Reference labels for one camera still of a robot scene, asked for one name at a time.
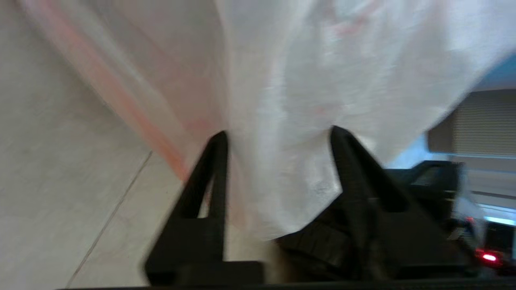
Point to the white trash bag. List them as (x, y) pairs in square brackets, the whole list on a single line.
[(322, 80)]

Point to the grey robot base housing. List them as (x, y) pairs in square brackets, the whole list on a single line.
[(427, 177)]

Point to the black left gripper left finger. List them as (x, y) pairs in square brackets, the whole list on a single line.
[(193, 241)]

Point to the white ribbed bin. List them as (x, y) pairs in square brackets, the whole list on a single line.
[(483, 121)]

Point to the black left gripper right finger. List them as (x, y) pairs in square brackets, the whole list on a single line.
[(403, 241)]

